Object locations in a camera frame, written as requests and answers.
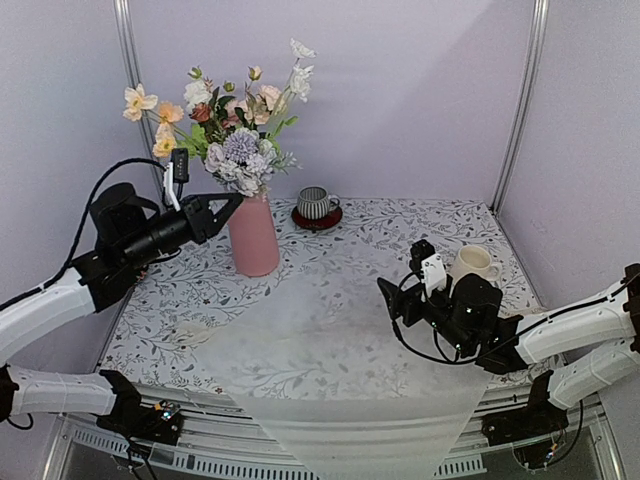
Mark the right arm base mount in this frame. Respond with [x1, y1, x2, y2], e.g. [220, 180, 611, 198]
[481, 370, 569, 446]

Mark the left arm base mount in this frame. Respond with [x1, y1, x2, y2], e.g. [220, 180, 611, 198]
[96, 370, 184, 446]

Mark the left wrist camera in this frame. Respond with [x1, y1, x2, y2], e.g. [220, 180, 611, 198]
[162, 148, 189, 211]

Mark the dark red saucer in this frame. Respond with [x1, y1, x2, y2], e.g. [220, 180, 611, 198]
[291, 200, 343, 232]

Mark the white translucent wrapping paper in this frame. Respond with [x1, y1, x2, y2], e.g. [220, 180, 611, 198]
[196, 248, 491, 479]

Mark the pink tall vase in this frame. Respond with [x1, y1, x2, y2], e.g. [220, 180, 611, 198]
[228, 194, 280, 277]

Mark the white peony flower stem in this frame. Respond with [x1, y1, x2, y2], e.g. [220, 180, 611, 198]
[183, 66, 214, 113]

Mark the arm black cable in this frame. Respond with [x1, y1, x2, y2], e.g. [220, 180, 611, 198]
[0, 158, 169, 311]
[392, 269, 640, 365]

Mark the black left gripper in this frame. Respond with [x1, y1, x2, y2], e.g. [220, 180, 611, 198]
[121, 191, 244, 270]

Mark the floral patterned table mat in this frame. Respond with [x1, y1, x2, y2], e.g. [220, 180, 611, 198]
[102, 198, 540, 395]

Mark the right aluminium frame post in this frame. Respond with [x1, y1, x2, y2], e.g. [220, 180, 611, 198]
[490, 0, 550, 217]

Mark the pink peony flower stem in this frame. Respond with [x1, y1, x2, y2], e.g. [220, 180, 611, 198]
[216, 81, 249, 132]

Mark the aluminium frame post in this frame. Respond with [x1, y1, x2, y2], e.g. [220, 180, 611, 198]
[490, 0, 550, 217]
[112, 0, 175, 215]

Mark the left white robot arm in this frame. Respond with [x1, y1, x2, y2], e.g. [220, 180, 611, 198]
[1, 182, 243, 434]

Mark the striped grey ceramic cup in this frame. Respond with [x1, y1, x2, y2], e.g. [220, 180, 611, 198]
[296, 186, 340, 220]

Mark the rust red rose stem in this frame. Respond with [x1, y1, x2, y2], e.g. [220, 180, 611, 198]
[189, 102, 225, 144]

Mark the aluminium front rail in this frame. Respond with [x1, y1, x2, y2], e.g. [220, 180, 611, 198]
[43, 385, 626, 479]

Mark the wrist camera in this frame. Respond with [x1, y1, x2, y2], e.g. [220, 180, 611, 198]
[409, 239, 448, 299]
[162, 148, 189, 211]

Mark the peach rose flower stem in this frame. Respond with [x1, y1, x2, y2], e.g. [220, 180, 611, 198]
[243, 66, 286, 126]

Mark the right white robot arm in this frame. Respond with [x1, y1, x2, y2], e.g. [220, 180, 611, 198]
[377, 264, 639, 436]

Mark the white rose flower stem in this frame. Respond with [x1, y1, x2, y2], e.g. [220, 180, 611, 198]
[265, 37, 317, 140]

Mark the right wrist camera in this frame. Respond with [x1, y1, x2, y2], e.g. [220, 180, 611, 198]
[409, 239, 448, 299]

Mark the orange blossom flower stem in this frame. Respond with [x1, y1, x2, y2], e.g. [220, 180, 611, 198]
[123, 94, 209, 159]

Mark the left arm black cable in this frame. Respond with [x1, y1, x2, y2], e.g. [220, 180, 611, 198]
[0, 158, 169, 311]

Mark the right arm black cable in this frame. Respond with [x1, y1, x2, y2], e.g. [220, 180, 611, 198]
[392, 269, 640, 365]

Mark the left aluminium frame post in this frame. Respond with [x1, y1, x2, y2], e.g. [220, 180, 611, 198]
[112, 0, 175, 215]

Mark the cream white mug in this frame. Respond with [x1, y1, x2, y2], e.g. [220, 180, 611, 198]
[449, 245, 502, 284]

